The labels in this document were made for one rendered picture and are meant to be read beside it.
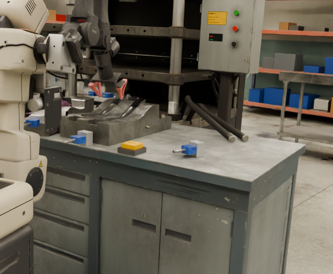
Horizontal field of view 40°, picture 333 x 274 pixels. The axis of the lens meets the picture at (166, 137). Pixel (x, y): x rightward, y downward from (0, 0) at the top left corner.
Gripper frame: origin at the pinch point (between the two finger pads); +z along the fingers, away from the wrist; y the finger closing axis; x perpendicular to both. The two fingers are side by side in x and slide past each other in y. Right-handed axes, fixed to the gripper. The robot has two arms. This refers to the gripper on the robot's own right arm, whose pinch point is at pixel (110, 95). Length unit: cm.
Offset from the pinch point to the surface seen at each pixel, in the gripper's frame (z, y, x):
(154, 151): 16.4, -20.4, 11.1
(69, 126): 13.3, 18.8, 6.3
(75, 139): 9.6, 8.7, 18.0
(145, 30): 14, 21, -88
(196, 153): 15.2, -37.4, 9.7
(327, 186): 207, -90, -188
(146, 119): 21.7, -6.6, -15.4
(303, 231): 154, -77, -84
